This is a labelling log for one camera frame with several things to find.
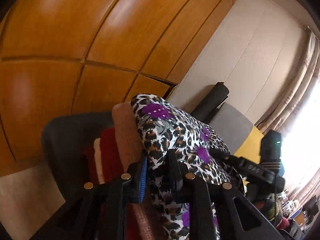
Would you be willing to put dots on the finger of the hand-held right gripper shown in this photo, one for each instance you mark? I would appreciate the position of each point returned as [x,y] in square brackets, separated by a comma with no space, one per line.
[252,168]

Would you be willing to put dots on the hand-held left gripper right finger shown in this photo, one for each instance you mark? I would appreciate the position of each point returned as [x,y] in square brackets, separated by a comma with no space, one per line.
[175,175]

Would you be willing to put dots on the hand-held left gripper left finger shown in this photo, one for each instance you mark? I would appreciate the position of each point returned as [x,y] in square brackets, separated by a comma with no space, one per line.
[143,180]

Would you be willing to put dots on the leopard print purple flowered garment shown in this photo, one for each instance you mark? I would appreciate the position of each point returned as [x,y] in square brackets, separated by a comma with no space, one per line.
[170,130]

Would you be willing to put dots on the dark grey fabric bin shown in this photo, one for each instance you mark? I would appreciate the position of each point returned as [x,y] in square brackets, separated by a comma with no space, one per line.
[62,142]

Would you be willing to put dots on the large window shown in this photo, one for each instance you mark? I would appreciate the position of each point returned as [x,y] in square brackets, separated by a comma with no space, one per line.
[305,142]

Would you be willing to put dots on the red folded garment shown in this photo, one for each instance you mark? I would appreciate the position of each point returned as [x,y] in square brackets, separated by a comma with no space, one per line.
[110,152]

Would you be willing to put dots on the grey yellow blue sofa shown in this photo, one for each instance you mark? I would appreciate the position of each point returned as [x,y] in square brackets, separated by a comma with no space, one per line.
[232,122]

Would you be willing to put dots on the pink fleece garment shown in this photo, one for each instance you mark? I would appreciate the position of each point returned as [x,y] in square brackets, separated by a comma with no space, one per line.
[125,135]

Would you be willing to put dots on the white folded garment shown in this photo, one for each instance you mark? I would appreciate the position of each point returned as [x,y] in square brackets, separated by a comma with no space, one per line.
[98,160]

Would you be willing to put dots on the beige patterned curtain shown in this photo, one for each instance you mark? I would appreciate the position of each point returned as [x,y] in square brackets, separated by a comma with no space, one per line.
[300,80]
[310,185]

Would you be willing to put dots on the wooden side table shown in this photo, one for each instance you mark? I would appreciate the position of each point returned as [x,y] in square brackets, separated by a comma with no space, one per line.
[300,215]

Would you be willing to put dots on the black rolled mat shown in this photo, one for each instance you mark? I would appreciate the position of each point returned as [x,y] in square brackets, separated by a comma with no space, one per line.
[210,102]

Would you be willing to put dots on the orange wooden wardrobe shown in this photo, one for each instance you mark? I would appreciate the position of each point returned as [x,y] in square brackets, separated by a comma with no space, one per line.
[75,42]

